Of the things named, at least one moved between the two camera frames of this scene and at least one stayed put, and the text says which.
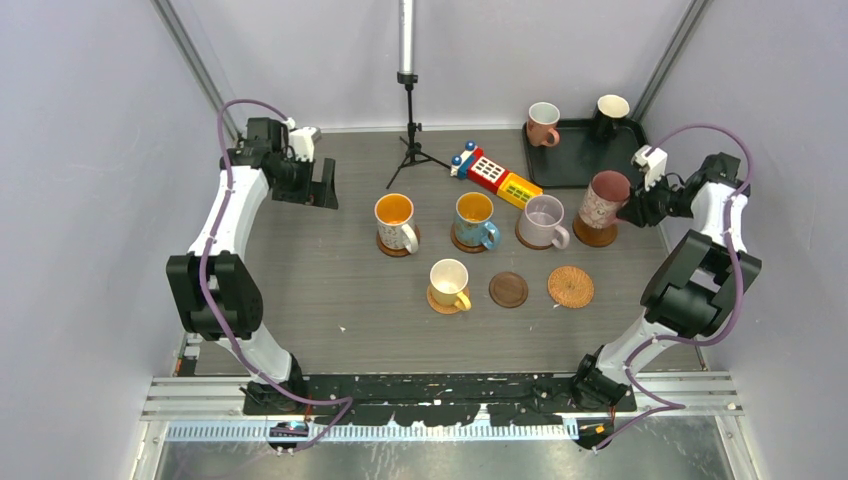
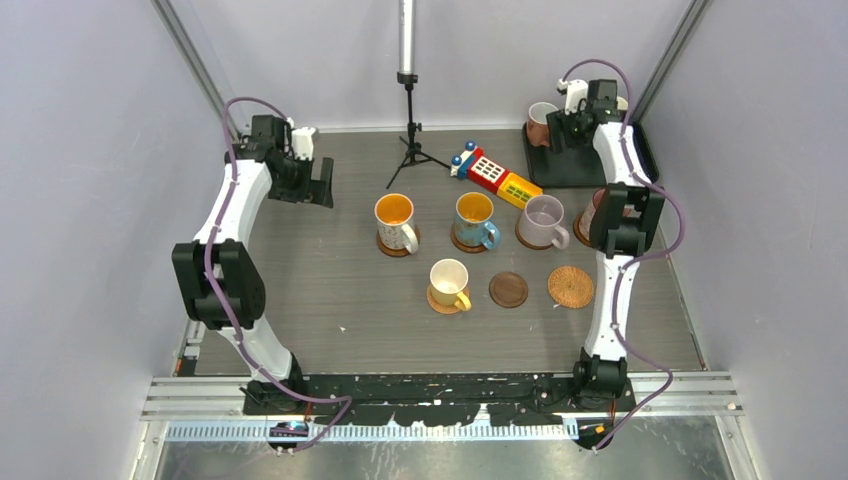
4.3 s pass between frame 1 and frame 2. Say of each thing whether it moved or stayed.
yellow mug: stayed
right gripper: moved
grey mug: stayed
